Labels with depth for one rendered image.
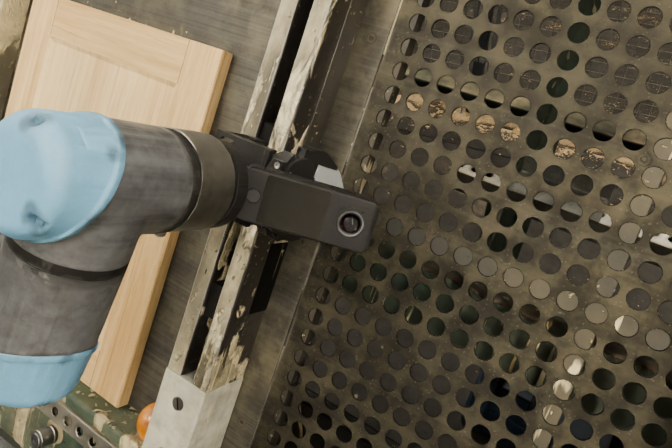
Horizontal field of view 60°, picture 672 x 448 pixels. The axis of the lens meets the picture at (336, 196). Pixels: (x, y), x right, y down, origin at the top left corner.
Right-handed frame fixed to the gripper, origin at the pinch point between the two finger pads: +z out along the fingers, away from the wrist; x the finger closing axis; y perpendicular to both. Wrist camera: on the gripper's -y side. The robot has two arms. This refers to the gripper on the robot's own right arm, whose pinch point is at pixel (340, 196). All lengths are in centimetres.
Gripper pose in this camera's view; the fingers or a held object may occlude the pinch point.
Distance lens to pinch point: 61.8
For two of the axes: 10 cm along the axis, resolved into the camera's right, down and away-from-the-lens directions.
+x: -3.2, 9.4, 1.5
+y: -8.3, -3.5, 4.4
